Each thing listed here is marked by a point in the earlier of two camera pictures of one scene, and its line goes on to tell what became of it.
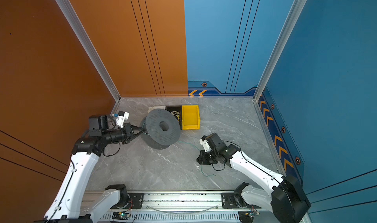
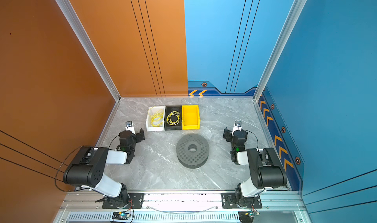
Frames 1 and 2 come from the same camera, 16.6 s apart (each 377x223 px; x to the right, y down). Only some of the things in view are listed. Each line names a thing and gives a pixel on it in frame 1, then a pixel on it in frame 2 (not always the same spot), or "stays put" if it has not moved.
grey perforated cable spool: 162,129 -> 193,151
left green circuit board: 120,215 stays put
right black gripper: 202,160 -> 229,132
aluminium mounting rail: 176,208 stays put
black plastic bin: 178,108 stays put
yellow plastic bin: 191,117 stays put
